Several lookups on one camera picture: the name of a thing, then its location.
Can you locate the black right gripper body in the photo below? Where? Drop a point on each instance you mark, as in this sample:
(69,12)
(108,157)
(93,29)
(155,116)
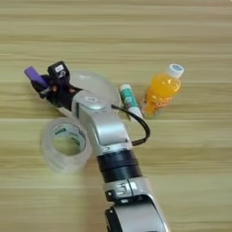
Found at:
(62,95)

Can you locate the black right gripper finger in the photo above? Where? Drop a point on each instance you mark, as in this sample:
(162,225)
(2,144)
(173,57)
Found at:
(37,87)

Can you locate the purple eraser block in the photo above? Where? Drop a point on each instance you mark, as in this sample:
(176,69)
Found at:
(34,75)

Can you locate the green white glue tube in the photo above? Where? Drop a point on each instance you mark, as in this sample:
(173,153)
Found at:
(130,98)

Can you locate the orange juice bottle white cap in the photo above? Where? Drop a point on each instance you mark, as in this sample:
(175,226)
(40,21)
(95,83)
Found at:
(161,90)

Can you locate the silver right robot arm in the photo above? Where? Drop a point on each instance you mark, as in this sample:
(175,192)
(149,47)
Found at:
(111,142)

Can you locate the black box with white label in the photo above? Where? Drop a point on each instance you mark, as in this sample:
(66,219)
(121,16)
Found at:
(59,72)

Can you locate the beige round plate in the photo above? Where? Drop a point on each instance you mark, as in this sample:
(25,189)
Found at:
(96,83)

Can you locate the clear tape roll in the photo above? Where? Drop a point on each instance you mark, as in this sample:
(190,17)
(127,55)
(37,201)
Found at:
(48,151)

